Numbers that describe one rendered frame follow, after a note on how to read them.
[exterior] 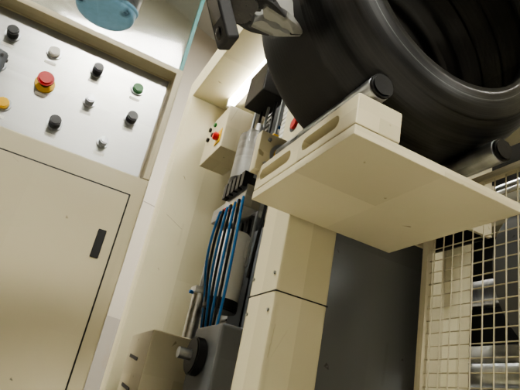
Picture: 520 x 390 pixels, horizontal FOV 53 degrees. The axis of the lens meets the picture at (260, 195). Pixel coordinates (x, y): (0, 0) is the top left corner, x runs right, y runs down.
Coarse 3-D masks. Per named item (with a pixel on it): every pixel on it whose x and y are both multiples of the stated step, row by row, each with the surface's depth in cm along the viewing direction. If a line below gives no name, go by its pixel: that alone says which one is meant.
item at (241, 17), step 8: (232, 0) 90; (240, 0) 90; (248, 0) 90; (256, 0) 90; (232, 8) 92; (240, 8) 92; (248, 8) 91; (256, 8) 91; (240, 16) 93; (248, 16) 93
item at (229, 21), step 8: (208, 0) 91; (216, 0) 88; (224, 0) 88; (208, 8) 91; (216, 8) 89; (224, 8) 88; (216, 16) 89; (224, 16) 87; (232, 16) 88; (216, 24) 89; (224, 24) 87; (232, 24) 87; (216, 32) 88; (224, 32) 87; (232, 32) 87; (216, 40) 90; (224, 40) 88; (232, 40) 88; (224, 48) 90
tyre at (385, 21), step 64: (320, 0) 91; (384, 0) 90; (448, 0) 132; (512, 0) 114; (320, 64) 95; (384, 64) 89; (448, 64) 137; (512, 64) 121; (448, 128) 94; (512, 128) 103
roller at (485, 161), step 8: (488, 144) 96; (496, 144) 95; (504, 144) 95; (472, 152) 99; (480, 152) 97; (488, 152) 96; (496, 152) 94; (504, 152) 95; (456, 160) 103; (464, 160) 100; (472, 160) 99; (480, 160) 97; (488, 160) 96; (496, 160) 95; (504, 160) 95; (448, 168) 104; (456, 168) 102; (464, 168) 101; (472, 168) 99; (480, 168) 99; (488, 168) 98
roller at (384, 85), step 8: (368, 80) 86; (376, 80) 85; (384, 80) 86; (360, 88) 88; (368, 88) 85; (376, 88) 84; (384, 88) 85; (392, 88) 86; (352, 96) 89; (368, 96) 86; (376, 96) 85; (384, 96) 85; (336, 104) 94; (328, 112) 96; (320, 120) 98; (304, 128) 103; (296, 136) 105; (288, 144) 108
